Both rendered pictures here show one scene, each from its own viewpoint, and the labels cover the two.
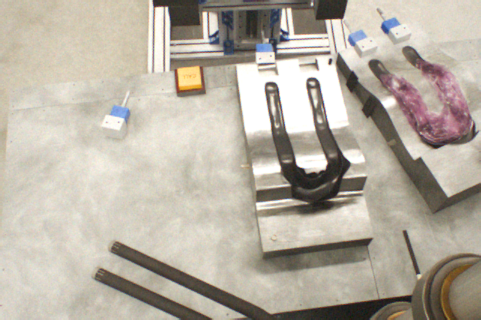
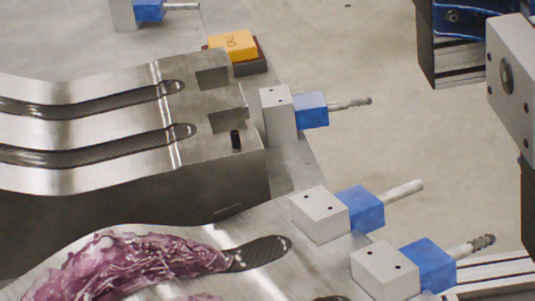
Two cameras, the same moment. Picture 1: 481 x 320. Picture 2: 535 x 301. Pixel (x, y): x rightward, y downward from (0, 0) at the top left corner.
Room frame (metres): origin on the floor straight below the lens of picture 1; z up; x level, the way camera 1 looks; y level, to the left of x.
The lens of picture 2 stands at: (0.90, -1.12, 1.41)
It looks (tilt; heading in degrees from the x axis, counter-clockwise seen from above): 31 degrees down; 91
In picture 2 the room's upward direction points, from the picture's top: 9 degrees counter-clockwise
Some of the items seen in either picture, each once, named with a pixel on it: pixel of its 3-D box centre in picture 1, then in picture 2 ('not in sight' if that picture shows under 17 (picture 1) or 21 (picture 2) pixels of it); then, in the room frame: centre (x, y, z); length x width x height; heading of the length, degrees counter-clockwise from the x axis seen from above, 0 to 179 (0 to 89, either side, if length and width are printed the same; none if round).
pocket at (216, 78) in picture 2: (267, 73); (219, 91); (0.84, -0.07, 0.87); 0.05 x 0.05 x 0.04; 7
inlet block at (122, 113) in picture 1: (120, 112); (157, 7); (0.75, 0.32, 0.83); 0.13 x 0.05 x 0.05; 166
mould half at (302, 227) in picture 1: (300, 147); (21, 154); (0.62, -0.15, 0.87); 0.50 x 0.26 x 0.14; 7
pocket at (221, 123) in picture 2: (307, 69); (233, 135); (0.85, -0.18, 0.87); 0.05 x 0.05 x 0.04; 7
